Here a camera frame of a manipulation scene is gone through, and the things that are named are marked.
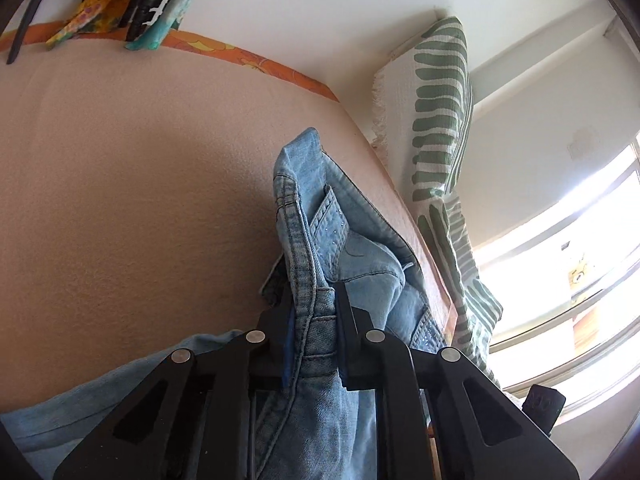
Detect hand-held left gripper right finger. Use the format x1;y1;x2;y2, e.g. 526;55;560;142
332;282;581;480

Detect white green striped pillow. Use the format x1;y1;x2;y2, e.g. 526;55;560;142
371;16;503;391

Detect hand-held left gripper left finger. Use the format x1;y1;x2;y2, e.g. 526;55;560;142
52;307;296;480

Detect silver folded tripod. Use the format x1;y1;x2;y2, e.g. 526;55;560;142
119;0;193;43

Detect orange floral scarf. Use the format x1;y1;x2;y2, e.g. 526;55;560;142
45;0;206;52

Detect black mini tripod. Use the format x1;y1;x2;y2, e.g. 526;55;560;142
6;0;97;65

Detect pink bed with orange trim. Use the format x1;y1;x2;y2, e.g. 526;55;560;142
0;42;421;411

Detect window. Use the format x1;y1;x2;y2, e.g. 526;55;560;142
470;130;640;421

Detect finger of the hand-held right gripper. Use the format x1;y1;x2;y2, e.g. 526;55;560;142
522;385;567;438

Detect light blue denim pants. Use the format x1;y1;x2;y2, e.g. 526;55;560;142
0;127;451;480

